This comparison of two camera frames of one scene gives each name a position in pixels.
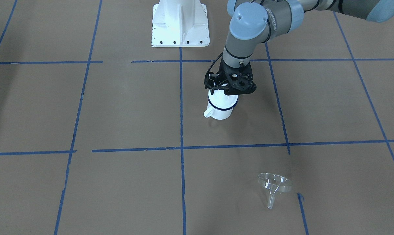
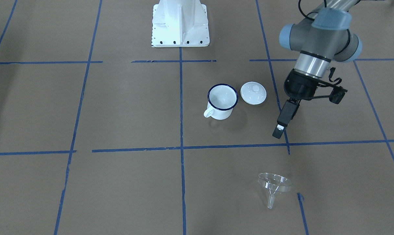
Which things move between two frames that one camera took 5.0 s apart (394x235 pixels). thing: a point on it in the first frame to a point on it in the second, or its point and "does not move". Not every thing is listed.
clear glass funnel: x=274 y=184 does not move
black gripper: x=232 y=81 to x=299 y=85
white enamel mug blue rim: x=220 y=105 does not move
